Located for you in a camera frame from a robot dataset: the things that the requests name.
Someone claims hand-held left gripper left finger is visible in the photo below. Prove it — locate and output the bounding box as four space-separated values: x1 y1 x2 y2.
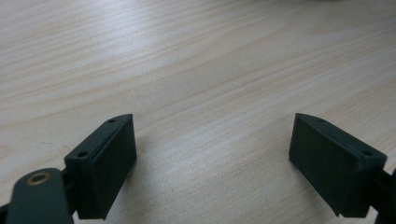
64 113 137 220

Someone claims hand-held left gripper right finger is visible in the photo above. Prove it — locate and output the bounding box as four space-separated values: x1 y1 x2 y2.
288 112 389 218

